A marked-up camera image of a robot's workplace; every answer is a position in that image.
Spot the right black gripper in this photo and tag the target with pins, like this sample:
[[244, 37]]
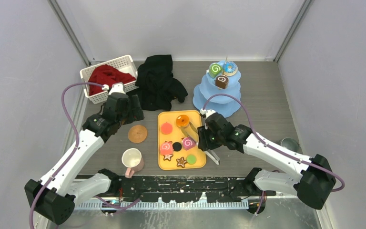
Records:
[[204, 143]]

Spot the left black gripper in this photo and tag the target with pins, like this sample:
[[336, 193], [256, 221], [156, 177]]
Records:
[[135, 115]]

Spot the metal tongs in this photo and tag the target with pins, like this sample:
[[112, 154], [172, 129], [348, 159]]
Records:
[[191, 132]]

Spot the blue three-tier cake stand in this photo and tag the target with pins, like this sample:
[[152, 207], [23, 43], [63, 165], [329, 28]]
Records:
[[220, 100]]

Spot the pink cube cake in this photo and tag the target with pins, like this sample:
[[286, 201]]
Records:
[[188, 143]]

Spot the orange donut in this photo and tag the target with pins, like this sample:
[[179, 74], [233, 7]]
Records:
[[182, 121]]

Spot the chocolate swirl roll cake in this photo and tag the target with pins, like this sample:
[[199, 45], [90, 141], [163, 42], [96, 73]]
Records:
[[221, 81]]

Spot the green roll cake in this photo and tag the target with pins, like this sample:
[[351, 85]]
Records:
[[214, 70]]

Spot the blue donut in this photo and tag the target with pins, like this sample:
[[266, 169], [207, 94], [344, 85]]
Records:
[[229, 68]]

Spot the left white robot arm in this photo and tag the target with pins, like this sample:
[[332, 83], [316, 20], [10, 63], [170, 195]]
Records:
[[55, 196]]

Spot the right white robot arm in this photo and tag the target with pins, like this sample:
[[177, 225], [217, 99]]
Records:
[[309, 178]]

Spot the left woven coaster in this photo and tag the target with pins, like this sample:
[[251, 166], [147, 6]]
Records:
[[137, 134]]

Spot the green round macaron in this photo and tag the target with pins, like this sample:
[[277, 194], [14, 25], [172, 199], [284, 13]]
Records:
[[191, 159]]

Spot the red cloth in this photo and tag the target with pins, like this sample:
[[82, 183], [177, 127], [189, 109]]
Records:
[[109, 75]]

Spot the yellow tray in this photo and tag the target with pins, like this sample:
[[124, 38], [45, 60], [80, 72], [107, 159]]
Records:
[[177, 136]]

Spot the black round cookie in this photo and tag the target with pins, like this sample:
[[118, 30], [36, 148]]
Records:
[[177, 146]]

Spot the black cloth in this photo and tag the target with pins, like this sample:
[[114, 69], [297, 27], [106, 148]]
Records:
[[157, 86]]

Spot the brown star cookie right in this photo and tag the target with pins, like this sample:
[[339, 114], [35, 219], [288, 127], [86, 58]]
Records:
[[181, 162]]

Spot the brown star cookie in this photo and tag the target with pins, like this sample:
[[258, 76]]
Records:
[[167, 157], [181, 162]]

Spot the white plastic basket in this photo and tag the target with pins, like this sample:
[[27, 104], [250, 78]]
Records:
[[124, 64]]

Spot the pink mug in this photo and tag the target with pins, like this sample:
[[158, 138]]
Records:
[[133, 161]]

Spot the red round cake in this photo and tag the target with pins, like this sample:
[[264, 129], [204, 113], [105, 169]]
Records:
[[166, 128]]

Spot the pink swirl roll cake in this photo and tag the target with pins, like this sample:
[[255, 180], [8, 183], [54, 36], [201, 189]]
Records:
[[166, 148]]

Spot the brown star cookie left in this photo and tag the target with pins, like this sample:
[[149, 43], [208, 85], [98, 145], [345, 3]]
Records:
[[167, 157]]

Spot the grey metal cup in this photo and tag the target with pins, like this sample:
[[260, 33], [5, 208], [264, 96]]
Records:
[[290, 144]]

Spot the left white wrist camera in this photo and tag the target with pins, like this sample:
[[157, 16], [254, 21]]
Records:
[[117, 89]]

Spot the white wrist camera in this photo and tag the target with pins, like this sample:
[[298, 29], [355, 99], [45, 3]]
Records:
[[117, 89], [205, 114]]

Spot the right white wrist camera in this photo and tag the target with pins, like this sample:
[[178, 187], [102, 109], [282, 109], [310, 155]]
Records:
[[205, 114]]

